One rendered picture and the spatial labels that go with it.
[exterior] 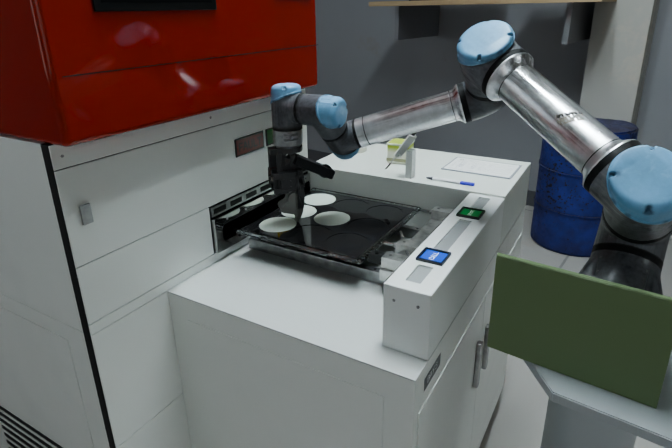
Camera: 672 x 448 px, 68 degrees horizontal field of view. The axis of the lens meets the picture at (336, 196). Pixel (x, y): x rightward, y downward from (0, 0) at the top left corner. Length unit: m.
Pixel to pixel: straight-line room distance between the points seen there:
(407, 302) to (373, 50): 3.66
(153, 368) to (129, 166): 0.49
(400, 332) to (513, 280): 0.23
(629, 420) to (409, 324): 0.37
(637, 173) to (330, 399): 0.69
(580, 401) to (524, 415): 1.19
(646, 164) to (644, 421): 0.41
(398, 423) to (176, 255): 0.63
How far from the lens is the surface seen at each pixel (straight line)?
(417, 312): 0.95
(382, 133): 1.26
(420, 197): 1.48
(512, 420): 2.14
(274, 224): 1.36
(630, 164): 0.93
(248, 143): 1.38
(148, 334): 1.28
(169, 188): 1.20
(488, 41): 1.10
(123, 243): 1.15
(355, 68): 4.58
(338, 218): 1.38
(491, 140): 4.08
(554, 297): 0.96
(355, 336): 1.05
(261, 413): 1.26
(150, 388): 1.35
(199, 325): 1.24
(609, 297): 0.93
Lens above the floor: 1.44
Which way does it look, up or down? 20 degrees down
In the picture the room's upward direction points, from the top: 1 degrees counter-clockwise
